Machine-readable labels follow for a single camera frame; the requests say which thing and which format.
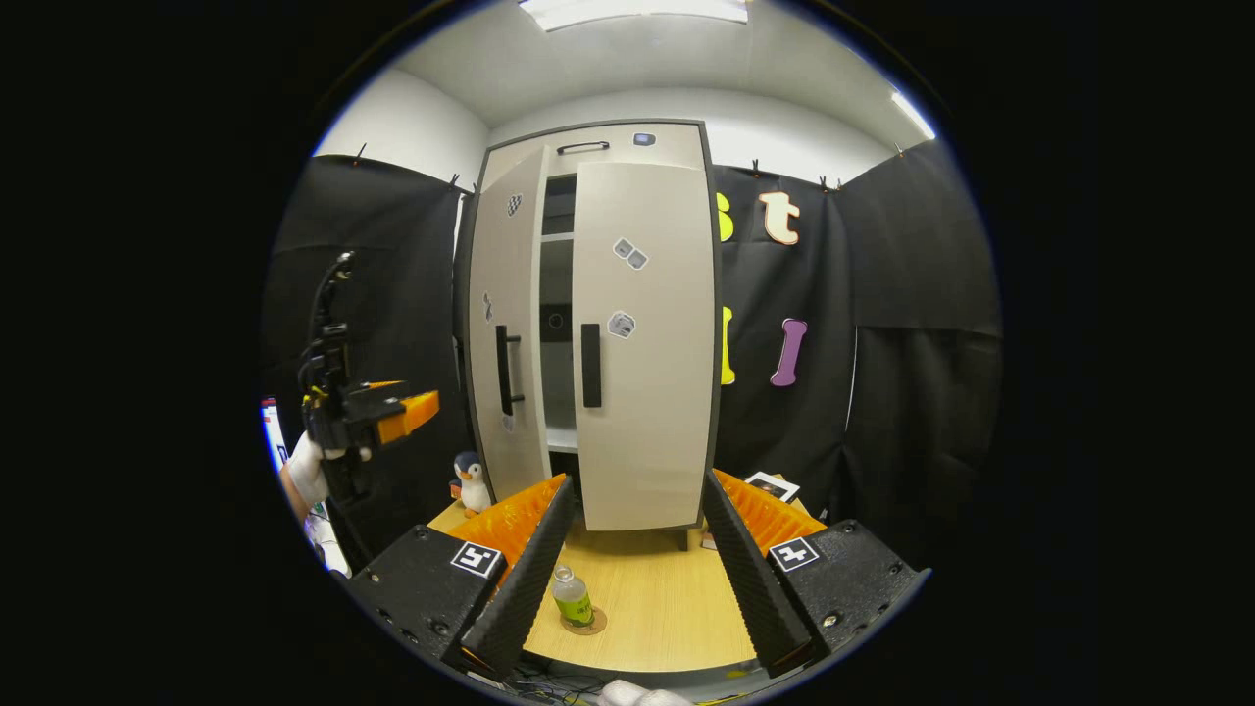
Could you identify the penguin plush toy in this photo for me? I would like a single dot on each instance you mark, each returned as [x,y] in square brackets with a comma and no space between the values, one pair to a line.
[473,485]

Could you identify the large ceiling light panel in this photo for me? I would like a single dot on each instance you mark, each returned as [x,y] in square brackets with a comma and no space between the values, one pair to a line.
[637,12]

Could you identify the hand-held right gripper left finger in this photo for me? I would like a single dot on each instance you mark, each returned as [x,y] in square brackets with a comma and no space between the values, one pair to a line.
[529,579]

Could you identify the cabinet door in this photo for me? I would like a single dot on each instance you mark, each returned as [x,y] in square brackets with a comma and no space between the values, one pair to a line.
[657,412]
[515,275]

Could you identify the white photo cover book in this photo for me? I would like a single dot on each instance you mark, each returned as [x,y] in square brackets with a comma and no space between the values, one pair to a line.
[775,487]

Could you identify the green label plastic bottle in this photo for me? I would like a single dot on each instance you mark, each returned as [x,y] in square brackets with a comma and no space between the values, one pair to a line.
[574,600]

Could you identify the beige cabinet drawer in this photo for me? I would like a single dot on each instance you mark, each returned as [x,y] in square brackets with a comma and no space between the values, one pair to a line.
[686,147]

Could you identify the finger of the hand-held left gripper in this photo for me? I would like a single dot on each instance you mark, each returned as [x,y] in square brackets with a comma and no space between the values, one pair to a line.
[412,414]
[384,385]

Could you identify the computer monitor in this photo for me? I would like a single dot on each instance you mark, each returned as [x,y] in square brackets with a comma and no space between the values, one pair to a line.
[276,431]

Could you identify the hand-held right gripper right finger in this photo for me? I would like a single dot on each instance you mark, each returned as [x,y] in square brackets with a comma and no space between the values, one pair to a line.
[745,579]

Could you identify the small ceiling light panel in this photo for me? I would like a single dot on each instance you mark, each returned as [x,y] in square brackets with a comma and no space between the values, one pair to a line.
[912,114]

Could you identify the round cork coaster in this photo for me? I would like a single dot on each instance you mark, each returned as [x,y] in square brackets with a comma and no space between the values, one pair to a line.
[596,624]

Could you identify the grey white cabinet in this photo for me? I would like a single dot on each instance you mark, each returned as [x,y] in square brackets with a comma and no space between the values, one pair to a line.
[557,275]

